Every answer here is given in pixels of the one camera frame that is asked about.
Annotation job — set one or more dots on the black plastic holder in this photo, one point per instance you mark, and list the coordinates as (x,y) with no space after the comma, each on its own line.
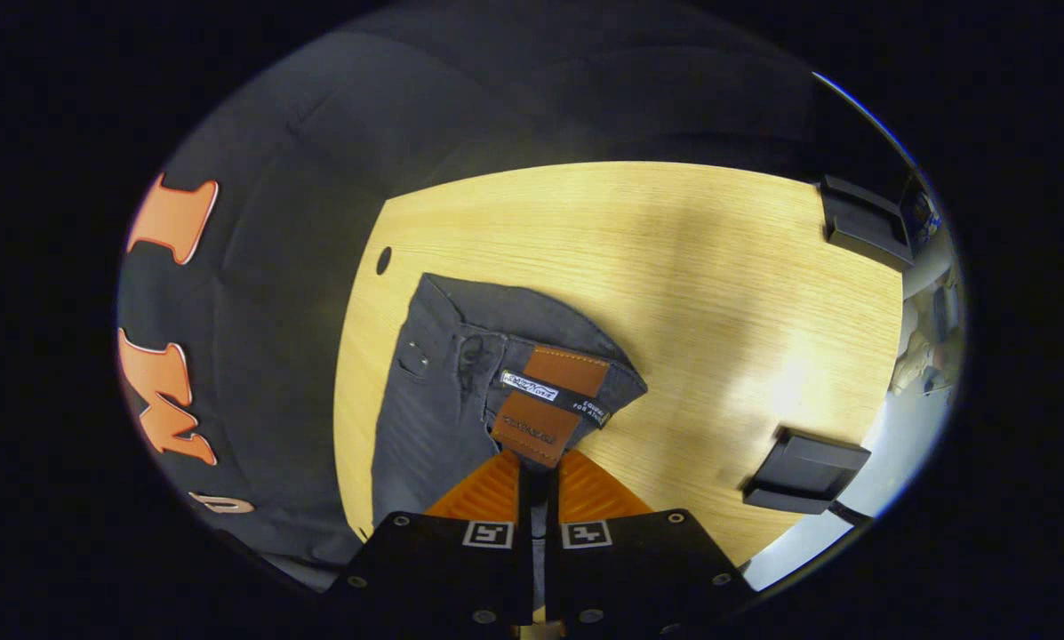
(803,471)
(860,222)

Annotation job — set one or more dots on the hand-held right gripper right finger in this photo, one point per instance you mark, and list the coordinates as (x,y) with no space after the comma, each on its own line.
(638,569)

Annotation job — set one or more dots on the black backdrop cloth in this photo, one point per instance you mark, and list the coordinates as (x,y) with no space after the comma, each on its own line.
(300,267)

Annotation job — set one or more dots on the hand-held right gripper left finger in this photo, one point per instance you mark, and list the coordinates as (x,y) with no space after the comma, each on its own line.
(443,569)

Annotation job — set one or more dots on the dark grey jeans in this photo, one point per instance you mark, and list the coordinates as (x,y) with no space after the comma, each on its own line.
(443,400)

